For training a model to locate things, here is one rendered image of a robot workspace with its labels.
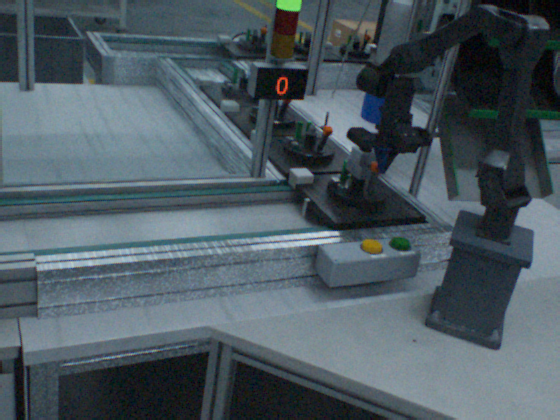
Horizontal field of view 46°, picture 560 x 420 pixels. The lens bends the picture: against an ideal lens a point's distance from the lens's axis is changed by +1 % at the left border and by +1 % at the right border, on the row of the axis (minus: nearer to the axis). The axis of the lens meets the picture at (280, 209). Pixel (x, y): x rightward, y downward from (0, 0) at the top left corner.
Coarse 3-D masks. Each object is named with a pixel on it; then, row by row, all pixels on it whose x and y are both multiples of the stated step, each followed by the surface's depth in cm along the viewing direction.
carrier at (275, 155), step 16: (272, 144) 175; (288, 144) 171; (304, 144) 172; (336, 144) 182; (272, 160) 165; (288, 160) 166; (304, 160) 167; (320, 160) 167; (336, 160) 171; (288, 176) 159
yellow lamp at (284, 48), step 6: (276, 36) 138; (282, 36) 137; (288, 36) 137; (294, 36) 138; (276, 42) 138; (282, 42) 138; (288, 42) 138; (294, 42) 140; (276, 48) 139; (282, 48) 138; (288, 48) 139; (276, 54) 139; (282, 54) 139; (288, 54) 139
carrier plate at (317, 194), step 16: (320, 176) 160; (336, 176) 162; (304, 192) 150; (320, 192) 151; (320, 208) 144; (336, 208) 145; (352, 208) 146; (384, 208) 149; (400, 208) 150; (416, 208) 152; (336, 224) 139; (352, 224) 141; (368, 224) 142; (400, 224) 146
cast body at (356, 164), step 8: (352, 152) 149; (360, 152) 146; (368, 152) 147; (352, 160) 149; (360, 160) 146; (368, 160) 147; (352, 168) 149; (360, 168) 146; (368, 168) 147; (360, 176) 147; (368, 176) 148
